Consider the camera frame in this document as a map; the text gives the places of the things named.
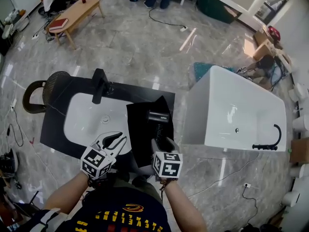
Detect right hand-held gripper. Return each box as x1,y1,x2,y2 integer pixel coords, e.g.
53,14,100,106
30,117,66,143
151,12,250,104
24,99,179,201
151,136,184,179

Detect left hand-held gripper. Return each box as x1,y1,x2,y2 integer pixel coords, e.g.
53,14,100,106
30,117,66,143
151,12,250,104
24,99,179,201
80,130,128,180

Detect black cloth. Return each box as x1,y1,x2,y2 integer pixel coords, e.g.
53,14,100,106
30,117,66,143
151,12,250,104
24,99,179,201
126,95,175,169

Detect black hair dryer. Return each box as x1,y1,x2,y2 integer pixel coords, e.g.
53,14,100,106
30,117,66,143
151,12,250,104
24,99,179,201
145,109,170,144

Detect person's right forearm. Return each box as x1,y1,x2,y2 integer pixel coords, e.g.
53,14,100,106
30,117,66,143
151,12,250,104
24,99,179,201
163,179,209,232

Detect person's left forearm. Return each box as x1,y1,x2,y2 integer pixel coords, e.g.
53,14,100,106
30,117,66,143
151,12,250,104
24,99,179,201
44,171,93,214

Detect red cloth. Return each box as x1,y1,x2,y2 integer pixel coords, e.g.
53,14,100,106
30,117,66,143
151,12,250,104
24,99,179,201
267,25,281,41

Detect white sink basin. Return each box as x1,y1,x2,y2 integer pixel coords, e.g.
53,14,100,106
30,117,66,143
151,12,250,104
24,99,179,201
63,92,133,156

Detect olive trousers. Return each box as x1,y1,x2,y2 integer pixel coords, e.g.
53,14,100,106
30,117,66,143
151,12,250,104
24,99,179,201
110,172,163,203

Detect black sink faucet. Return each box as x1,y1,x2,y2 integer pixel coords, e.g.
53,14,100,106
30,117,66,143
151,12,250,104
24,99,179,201
91,68,114,105

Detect black vanity top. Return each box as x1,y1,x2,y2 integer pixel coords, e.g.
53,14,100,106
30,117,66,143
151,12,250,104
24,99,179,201
39,75,176,160

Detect navy shirt with yellow print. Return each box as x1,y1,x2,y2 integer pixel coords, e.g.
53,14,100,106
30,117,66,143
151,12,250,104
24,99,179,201
23,191,172,232

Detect white bathtub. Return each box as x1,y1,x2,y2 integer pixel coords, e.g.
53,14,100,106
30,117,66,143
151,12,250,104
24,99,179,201
180,65,288,153

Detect black round chair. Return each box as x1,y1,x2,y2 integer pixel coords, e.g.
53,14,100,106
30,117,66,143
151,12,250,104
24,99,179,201
22,71,72,115

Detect teal floor mat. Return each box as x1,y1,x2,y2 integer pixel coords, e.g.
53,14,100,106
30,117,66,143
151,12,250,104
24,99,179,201
193,61,237,82

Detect black bathtub faucet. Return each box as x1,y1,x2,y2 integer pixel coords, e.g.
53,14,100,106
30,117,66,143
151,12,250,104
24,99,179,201
252,124,282,151

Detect red book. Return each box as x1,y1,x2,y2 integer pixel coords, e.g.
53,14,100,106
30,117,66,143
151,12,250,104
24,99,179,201
48,18,69,31

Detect wooden coffee table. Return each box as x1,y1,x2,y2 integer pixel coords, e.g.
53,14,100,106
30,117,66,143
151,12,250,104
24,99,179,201
47,0,105,50

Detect brown cardboard box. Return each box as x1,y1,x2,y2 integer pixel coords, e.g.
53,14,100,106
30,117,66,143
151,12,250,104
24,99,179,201
289,137,309,164

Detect white toilet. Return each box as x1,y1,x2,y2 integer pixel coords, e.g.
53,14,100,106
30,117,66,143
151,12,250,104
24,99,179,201
292,115,309,139
289,164,309,179
288,82,309,102

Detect open cardboard boxes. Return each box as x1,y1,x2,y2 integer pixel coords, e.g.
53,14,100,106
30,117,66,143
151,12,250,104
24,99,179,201
252,29,291,63

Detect dark beaded bracelet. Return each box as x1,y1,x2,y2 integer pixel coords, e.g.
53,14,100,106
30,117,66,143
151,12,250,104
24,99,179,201
158,177,179,191

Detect long grey cable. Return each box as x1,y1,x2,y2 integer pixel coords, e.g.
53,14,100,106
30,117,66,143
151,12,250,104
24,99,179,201
187,152,261,198

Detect thin black floor cable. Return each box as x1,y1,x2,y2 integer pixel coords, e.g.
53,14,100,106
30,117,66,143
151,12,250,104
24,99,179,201
6,108,25,147

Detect black socket cable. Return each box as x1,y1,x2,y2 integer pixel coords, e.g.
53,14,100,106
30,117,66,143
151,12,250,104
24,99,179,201
241,186,259,225

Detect black power cable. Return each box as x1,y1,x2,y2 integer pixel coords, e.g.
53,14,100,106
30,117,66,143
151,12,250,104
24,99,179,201
148,7,185,30

